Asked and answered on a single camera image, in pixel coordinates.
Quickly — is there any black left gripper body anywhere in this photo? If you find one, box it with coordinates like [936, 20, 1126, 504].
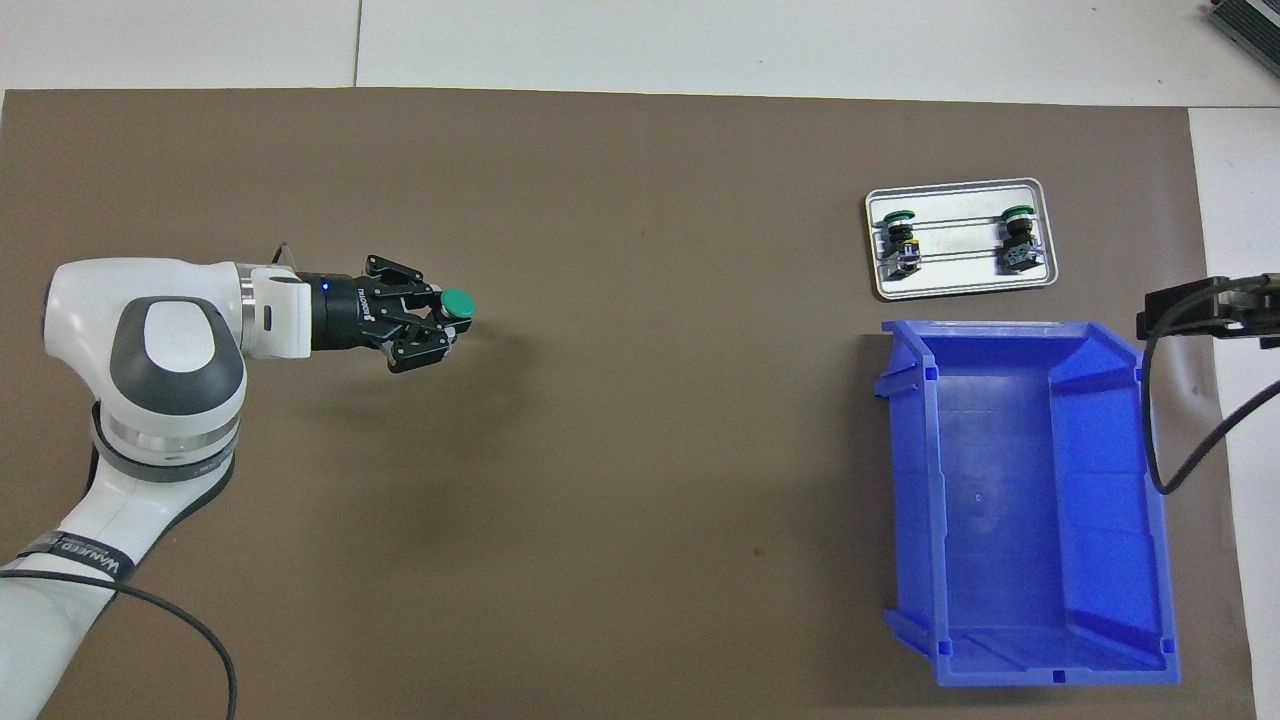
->
[300, 275, 386, 351]

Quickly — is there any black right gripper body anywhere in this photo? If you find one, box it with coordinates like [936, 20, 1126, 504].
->
[1240, 272, 1280, 349]

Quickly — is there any brown table mat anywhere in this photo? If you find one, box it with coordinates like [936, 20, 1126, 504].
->
[0, 88, 1256, 720]

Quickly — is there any grey metal tray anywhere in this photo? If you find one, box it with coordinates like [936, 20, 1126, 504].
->
[865, 178, 1059, 301]

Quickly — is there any blue plastic storage bin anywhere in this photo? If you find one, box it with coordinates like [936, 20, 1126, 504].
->
[875, 320, 1181, 688]

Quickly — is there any dark grey device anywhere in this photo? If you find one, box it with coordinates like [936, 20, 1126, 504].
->
[1205, 0, 1280, 66]

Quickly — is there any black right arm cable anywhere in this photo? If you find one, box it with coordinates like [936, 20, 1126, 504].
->
[1140, 300, 1280, 496]

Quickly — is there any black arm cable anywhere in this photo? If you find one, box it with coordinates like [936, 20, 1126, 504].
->
[0, 240, 301, 720]
[1140, 300, 1280, 496]

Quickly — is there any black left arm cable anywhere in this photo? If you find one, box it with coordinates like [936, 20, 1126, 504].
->
[0, 240, 301, 720]

